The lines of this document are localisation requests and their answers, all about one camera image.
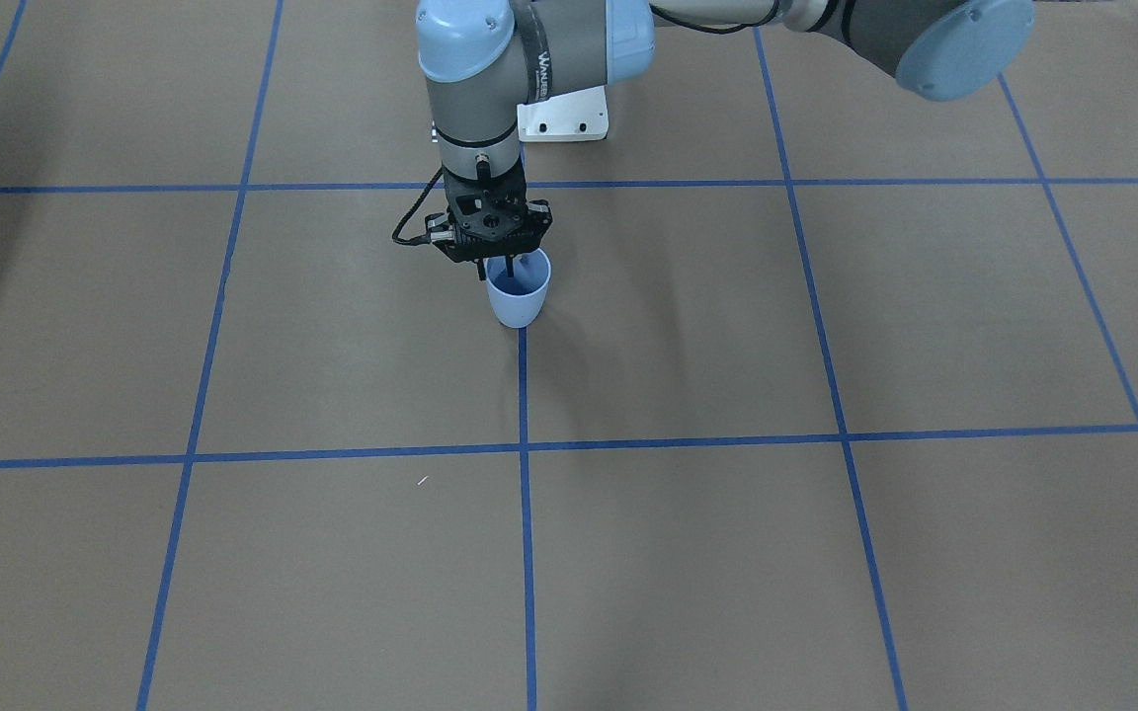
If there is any brown paper table cover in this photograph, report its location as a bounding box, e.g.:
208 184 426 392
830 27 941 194
0 1 1138 710

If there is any light blue plastic cup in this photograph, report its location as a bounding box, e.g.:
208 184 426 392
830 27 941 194
486 249 552 329

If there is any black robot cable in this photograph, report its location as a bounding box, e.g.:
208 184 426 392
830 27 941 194
391 168 447 248

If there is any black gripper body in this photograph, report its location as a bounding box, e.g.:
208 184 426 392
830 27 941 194
424 174 554 263

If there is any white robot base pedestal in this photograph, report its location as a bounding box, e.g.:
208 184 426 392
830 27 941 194
518 86 610 143

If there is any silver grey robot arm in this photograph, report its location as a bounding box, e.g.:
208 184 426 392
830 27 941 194
391 1 1034 270

